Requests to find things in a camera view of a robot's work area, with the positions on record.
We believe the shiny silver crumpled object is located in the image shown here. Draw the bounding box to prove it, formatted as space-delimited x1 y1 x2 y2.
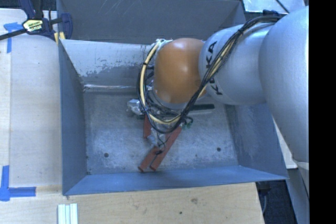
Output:
127 99 144 116

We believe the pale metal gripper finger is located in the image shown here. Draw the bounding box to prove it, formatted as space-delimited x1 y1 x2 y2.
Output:
147 134 160 147

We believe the grey metal bin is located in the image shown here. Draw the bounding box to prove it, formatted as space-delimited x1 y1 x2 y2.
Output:
55 0 290 196

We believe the dark green flat block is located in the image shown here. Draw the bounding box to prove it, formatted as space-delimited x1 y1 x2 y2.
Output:
191 104 215 111

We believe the pale wood flat board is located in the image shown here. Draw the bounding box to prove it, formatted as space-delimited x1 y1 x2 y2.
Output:
9 33 64 188

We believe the red-brown flat block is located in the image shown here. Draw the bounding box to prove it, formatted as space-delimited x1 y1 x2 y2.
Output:
149 126 183 172
143 114 152 139
138 146 160 173

